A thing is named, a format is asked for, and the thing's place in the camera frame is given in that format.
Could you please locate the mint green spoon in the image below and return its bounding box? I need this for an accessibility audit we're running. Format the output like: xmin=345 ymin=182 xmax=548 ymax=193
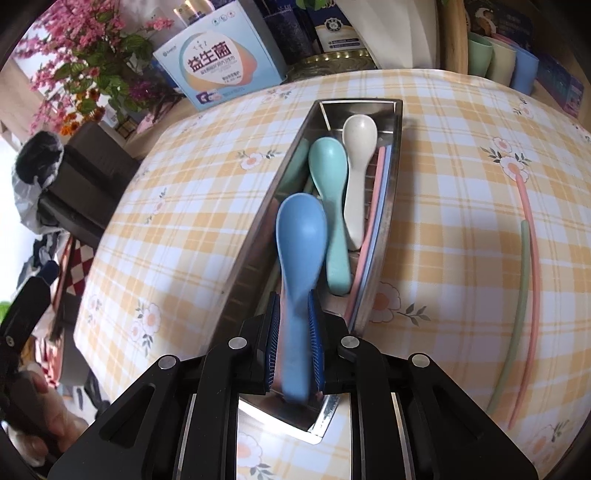
xmin=308 ymin=137 xmax=354 ymax=296

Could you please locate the beige cup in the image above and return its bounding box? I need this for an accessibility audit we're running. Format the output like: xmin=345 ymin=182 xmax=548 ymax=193
xmin=487 ymin=37 xmax=518 ymax=84

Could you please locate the pink blossom plant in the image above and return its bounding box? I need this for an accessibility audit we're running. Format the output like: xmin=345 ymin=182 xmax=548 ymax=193
xmin=18 ymin=0 xmax=186 ymax=136

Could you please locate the blue spoon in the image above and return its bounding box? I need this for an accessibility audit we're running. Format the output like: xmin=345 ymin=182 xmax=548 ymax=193
xmin=276 ymin=192 xmax=330 ymax=403

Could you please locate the green chopstick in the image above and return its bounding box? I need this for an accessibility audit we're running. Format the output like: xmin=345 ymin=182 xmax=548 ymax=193
xmin=486 ymin=220 xmax=532 ymax=415

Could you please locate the dark blue tall box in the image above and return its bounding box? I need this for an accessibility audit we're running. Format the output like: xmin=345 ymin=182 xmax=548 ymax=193
xmin=256 ymin=0 xmax=320 ymax=64

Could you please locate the green cup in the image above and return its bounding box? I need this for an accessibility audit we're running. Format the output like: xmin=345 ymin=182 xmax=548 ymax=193
xmin=467 ymin=38 xmax=498 ymax=77

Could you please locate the white faceted flower pot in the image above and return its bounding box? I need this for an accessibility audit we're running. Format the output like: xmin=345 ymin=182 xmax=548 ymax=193
xmin=337 ymin=0 xmax=440 ymax=71

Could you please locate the pink chopstick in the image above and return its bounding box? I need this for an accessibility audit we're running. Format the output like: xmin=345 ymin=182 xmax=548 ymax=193
xmin=346 ymin=145 xmax=387 ymax=320
xmin=508 ymin=173 xmax=542 ymax=431

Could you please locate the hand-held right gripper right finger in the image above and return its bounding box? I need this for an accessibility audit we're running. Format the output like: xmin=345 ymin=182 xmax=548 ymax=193
xmin=307 ymin=291 xmax=540 ymax=480

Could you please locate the wooden shelf unit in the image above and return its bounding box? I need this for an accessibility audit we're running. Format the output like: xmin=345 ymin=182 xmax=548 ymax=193
xmin=438 ymin=0 xmax=470 ymax=75

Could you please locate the grey jacket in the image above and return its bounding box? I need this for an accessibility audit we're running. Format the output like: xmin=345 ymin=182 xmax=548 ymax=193
xmin=13 ymin=130 xmax=66 ymax=228

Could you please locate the white spoon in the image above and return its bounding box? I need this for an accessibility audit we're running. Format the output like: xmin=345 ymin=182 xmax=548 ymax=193
xmin=342 ymin=114 xmax=380 ymax=253

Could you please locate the white and blue carton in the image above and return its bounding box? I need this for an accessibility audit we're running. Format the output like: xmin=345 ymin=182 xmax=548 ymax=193
xmin=153 ymin=13 xmax=287 ymax=112

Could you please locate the silver and navy box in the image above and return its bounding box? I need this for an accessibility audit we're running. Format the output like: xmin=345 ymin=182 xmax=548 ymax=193
xmin=172 ymin=0 xmax=205 ymax=20

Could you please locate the dark chair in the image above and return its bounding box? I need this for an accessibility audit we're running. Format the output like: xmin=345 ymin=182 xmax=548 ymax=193
xmin=37 ymin=122 xmax=140 ymax=251

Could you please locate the blue cup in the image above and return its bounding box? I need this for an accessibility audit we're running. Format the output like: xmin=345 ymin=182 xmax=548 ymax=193
xmin=510 ymin=46 xmax=541 ymax=96

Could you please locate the person's left hand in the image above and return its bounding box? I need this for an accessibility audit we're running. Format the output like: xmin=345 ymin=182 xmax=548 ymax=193
xmin=11 ymin=368 xmax=89 ymax=465

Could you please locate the blue chopstick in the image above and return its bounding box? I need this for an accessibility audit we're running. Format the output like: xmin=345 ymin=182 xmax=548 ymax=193
xmin=360 ymin=145 xmax=393 ymax=297

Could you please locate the dark box with moon print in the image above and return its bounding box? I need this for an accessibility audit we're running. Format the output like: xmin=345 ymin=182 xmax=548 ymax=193
xmin=464 ymin=0 xmax=495 ymax=36

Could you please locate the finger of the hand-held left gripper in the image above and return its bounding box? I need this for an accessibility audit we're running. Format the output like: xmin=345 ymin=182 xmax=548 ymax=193
xmin=0 ymin=261 xmax=61 ymax=352

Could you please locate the white box with blue print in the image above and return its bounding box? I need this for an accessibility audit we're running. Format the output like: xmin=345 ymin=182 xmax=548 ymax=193
xmin=307 ymin=0 xmax=371 ymax=54

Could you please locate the yellow plaid tablecloth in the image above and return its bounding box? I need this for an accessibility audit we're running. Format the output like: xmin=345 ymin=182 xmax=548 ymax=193
xmin=74 ymin=68 xmax=591 ymax=480

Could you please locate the red patterned cloth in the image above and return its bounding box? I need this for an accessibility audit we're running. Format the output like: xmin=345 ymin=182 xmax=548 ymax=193
xmin=59 ymin=239 xmax=94 ymax=297

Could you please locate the gold ornate dish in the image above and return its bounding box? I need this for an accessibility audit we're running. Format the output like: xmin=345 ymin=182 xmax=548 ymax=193
xmin=286 ymin=50 xmax=376 ymax=80

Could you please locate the purple box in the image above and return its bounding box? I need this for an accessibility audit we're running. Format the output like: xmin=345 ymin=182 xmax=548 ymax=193
xmin=536 ymin=53 xmax=585 ymax=117

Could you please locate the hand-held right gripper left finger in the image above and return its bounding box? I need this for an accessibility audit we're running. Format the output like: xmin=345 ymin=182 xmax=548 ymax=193
xmin=46 ymin=294 xmax=282 ymax=480

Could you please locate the stainless steel utensil tray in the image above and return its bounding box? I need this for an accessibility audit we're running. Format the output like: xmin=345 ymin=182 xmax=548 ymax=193
xmin=222 ymin=98 xmax=404 ymax=446

